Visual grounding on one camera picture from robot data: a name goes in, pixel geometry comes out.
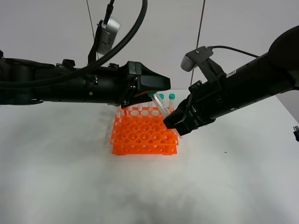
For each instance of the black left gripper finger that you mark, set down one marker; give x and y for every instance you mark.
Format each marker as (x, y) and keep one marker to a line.
(132, 97)
(150, 81)

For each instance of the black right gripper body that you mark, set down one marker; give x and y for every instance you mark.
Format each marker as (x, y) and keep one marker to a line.
(206, 100)

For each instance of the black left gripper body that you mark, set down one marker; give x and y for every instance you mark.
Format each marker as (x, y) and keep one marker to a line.
(104, 85)

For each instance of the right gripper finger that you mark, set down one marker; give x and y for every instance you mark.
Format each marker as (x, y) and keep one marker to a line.
(192, 121)
(176, 119)

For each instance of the clear test tube teal cap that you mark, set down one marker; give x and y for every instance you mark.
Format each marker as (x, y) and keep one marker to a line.
(163, 109)

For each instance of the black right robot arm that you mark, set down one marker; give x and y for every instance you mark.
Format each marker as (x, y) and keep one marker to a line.
(272, 73)

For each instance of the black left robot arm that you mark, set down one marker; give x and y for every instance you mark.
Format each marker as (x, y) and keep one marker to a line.
(25, 82)

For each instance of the teal cap tube front left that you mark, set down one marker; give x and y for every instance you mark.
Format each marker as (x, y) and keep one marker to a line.
(119, 113)

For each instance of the orange test tube rack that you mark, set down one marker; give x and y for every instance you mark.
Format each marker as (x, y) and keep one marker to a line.
(142, 133)

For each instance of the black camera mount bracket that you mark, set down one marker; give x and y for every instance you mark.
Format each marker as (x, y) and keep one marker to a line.
(93, 52)

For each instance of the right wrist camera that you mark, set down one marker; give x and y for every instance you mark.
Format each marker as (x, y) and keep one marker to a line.
(193, 58)

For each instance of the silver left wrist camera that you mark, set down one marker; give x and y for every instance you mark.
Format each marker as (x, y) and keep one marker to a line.
(107, 35)

